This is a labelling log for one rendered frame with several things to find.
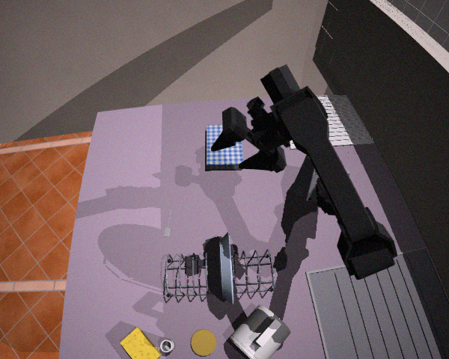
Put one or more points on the blue checkered towel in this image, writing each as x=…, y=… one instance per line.
x=227, y=158

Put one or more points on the grey wire dish rack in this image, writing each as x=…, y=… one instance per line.
x=168, y=260

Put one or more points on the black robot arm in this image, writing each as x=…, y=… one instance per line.
x=366, y=248

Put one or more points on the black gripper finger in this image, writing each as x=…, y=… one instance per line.
x=257, y=162
x=222, y=142

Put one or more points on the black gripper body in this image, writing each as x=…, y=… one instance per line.
x=264, y=137

